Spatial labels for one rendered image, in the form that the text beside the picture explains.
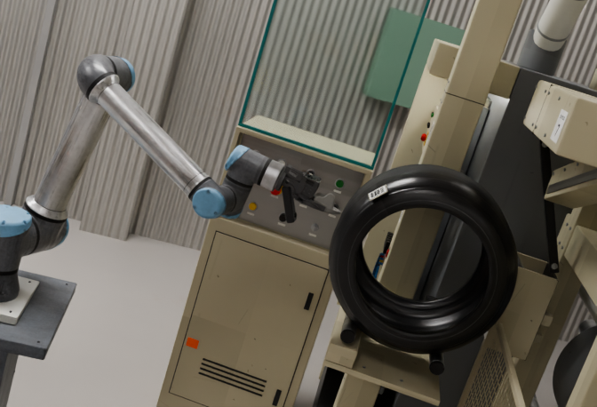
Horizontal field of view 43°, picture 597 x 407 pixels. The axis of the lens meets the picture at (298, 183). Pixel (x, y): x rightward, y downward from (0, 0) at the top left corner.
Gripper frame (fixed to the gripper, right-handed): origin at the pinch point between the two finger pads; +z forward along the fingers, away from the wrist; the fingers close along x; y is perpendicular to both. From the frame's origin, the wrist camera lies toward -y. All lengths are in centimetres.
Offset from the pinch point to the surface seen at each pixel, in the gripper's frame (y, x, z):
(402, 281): -18.3, 25.3, 30.9
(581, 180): 42, -18, 55
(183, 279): -131, 196, -64
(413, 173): 22.2, -5.0, 15.5
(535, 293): 0, 18, 70
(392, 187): 16.7, -8.9, 11.4
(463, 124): 39, 25, 25
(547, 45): 74, 78, 45
